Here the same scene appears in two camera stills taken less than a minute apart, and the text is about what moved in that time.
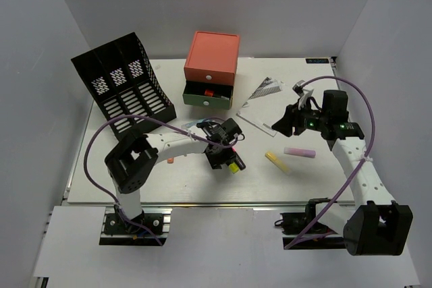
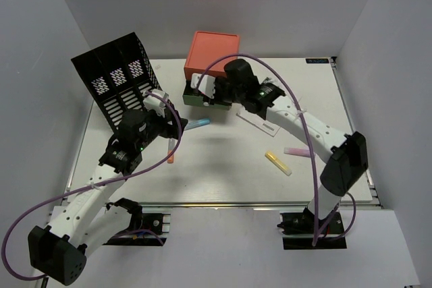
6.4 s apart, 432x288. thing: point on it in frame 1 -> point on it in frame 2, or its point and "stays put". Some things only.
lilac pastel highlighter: (308, 153) stays put
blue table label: (316, 61) stays put
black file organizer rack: (120, 75) stays put
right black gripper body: (306, 119) -> (225, 94)
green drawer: (194, 94) stays put
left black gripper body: (222, 156) -> (156, 126)
